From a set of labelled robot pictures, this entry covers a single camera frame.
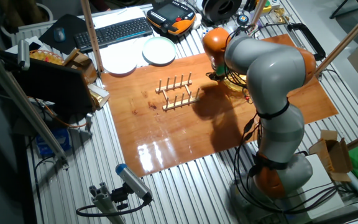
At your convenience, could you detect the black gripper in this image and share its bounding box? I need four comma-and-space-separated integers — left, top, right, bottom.
208, 72, 226, 82

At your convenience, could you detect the wooden dish rack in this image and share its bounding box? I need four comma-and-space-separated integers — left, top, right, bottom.
155, 72, 201, 112

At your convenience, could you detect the small white figure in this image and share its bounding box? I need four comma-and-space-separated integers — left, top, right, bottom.
193, 12, 203, 30

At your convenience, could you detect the small round black device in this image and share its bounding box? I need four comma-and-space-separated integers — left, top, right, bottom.
236, 14, 250, 26

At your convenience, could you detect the pale green plate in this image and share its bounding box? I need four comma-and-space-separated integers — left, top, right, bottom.
142, 36, 177, 65

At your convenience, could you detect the black round spool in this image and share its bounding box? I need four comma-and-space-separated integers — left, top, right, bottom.
202, 0, 244, 24

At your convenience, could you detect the large wooden board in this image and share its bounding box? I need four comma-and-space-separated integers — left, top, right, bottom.
100, 33, 339, 178

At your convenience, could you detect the black orange teach pendant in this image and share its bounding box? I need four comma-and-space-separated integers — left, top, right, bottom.
146, 0, 197, 35

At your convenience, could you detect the black keyboard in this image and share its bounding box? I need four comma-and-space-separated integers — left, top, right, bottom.
73, 17, 154, 53

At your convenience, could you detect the white cardboard box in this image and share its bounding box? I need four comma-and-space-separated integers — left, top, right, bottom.
87, 83, 111, 110

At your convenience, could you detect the brown wooden box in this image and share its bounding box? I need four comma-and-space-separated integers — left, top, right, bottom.
62, 48, 98, 85

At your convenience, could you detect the open cardboard box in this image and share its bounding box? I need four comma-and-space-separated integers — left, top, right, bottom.
308, 129, 353, 183

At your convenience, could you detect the black mouse pad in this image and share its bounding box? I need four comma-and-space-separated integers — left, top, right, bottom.
39, 14, 88, 55

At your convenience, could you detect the black monitor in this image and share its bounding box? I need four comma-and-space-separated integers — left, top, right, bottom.
11, 57, 94, 116

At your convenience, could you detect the blue computer mouse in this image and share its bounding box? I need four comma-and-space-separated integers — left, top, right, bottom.
53, 27, 67, 43

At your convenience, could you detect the aluminium profile stand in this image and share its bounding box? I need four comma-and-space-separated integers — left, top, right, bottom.
88, 182, 126, 224

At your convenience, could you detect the blue box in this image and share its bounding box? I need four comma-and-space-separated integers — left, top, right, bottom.
35, 127, 71, 156

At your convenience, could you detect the long aluminium bar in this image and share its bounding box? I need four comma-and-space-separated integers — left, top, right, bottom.
0, 43, 70, 169

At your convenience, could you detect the black handle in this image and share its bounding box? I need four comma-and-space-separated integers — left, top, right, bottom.
287, 23, 326, 62

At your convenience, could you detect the grey camera with blue cap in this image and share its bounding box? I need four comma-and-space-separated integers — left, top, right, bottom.
115, 163, 154, 203

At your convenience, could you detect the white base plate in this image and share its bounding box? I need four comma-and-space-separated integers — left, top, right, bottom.
290, 154, 345, 219

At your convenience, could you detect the orange cable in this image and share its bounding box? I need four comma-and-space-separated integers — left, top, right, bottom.
44, 104, 88, 129

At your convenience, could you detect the black camera cable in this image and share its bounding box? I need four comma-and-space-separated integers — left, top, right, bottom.
75, 195, 152, 218

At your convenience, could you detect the grey mounted camera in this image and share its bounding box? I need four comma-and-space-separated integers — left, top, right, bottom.
17, 39, 30, 71

